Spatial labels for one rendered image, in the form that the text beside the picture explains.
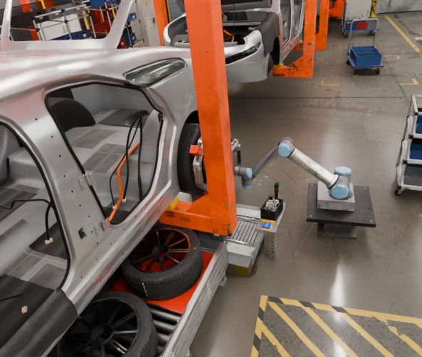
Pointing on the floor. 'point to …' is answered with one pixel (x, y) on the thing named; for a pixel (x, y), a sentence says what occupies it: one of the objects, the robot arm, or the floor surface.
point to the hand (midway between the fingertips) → (215, 168)
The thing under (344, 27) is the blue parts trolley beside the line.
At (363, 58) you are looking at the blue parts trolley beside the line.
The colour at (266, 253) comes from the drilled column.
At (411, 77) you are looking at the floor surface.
